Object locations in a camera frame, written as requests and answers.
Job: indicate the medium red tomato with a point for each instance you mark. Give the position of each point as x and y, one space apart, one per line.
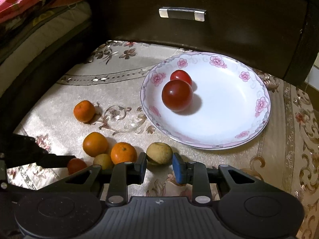
181 76

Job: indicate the dark wooden drawer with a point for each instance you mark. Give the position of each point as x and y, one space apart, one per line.
224 37

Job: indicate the beige mattress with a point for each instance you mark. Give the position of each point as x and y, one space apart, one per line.
49 27

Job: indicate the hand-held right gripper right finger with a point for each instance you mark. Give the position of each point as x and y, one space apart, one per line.
178 169

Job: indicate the large dark red tomato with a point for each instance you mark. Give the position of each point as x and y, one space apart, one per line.
177 95

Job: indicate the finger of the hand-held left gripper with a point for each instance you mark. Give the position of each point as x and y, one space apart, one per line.
56 160

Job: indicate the beige floral cloth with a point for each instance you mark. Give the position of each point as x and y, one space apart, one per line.
82 84

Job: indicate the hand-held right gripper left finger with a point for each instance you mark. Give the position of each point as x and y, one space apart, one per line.
141 167

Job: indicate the dark wooden nightstand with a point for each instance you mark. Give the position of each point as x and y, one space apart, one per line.
249 0

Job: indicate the orange tangerine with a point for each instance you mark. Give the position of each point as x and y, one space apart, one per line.
84 111
95 144
123 153

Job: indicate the small yellow-green fruit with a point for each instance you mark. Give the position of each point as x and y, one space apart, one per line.
103 161

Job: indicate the small red tomato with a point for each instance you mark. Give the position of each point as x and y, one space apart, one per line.
76 165

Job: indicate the large yellow-green fruit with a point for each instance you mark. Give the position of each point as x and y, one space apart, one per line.
159 153

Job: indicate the white floral plate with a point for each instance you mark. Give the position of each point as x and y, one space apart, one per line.
224 109

